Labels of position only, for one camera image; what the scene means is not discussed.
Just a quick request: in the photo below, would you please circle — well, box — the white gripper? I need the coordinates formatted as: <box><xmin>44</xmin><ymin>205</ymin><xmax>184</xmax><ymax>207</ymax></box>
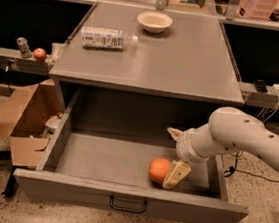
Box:
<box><xmin>162</xmin><ymin>124</ymin><xmax>217</xmax><ymax>189</ymax></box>

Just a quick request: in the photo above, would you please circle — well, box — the orange fruit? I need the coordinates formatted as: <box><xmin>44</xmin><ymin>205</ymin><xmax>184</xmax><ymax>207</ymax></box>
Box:
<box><xmin>148</xmin><ymin>158</ymin><xmax>171</xmax><ymax>183</ymax></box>

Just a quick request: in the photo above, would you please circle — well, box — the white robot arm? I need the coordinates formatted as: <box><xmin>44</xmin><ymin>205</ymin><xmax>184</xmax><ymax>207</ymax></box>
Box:
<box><xmin>162</xmin><ymin>106</ymin><xmax>279</xmax><ymax>189</ymax></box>

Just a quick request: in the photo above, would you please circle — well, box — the grey open drawer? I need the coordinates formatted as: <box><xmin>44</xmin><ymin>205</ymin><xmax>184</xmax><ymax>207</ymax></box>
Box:
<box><xmin>9</xmin><ymin>81</ymin><xmax>262</xmax><ymax>223</ymax></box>

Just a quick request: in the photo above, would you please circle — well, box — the grey cabinet counter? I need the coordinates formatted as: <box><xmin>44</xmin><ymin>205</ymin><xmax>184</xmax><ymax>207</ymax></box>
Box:
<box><xmin>43</xmin><ymin>0</ymin><xmax>255</xmax><ymax>140</ymax></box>

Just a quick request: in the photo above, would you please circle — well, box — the small black device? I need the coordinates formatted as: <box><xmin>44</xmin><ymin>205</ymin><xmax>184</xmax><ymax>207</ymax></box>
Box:
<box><xmin>253</xmin><ymin>79</ymin><xmax>268</xmax><ymax>94</ymax></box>

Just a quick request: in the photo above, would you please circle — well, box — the white power adapter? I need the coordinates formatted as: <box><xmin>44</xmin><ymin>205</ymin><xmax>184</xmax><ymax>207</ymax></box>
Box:
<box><xmin>272</xmin><ymin>84</ymin><xmax>279</xmax><ymax>93</ymax></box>

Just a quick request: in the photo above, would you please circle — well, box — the white bowl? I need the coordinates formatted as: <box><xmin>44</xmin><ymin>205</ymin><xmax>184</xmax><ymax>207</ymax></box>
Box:
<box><xmin>137</xmin><ymin>11</ymin><xmax>173</xmax><ymax>34</ymax></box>

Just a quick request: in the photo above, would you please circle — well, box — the clear plastic water bottle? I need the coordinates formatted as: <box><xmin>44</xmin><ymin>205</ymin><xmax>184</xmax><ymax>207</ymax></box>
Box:
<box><xmin>80</xmin><ymin>26</ymin><xmax>139</xmax><ymax>50</ymax></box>

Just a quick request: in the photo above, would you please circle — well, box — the brown cardboard box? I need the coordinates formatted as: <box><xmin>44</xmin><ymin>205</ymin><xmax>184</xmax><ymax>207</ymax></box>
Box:
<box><xmin>0</xmin><ymin>79</ymin><xmax>63</xmax><ymax>169</ymax></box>

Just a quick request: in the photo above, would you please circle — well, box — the pink plastic storage box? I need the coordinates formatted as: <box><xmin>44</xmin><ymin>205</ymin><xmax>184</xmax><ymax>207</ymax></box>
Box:
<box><xmin>237</xmin><ymin>0</ymin><xmax>279</xmax><ymax>20</ymax></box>

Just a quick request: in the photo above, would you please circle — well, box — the small red apple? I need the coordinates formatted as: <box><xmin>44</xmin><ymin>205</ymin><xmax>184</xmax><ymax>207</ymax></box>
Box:
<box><xmin>33</xmin><ymin>48</ymin><xmax>47</xmax><ymax>61</ymax></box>

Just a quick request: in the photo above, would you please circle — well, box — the small grey figurine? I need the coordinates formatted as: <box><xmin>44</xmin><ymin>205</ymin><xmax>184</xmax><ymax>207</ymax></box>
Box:
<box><xmin>16</xmin><ymin>37</ymin><xmax>32</xmax><ymax>58</ymax></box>

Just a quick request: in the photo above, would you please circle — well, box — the black floor cable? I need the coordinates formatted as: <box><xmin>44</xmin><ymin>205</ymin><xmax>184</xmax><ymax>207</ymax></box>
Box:
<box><xmin>217</xmin><ymin>147</ymin><xmax>279</xmax><ymax>187</ymax></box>

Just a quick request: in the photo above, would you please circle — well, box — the black drawer handle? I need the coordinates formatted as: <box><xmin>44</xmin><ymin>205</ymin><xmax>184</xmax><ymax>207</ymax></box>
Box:
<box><xmin>109</xmin><ymin>196</ymin><xmax>147</xmax><ymax>214</ymax></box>

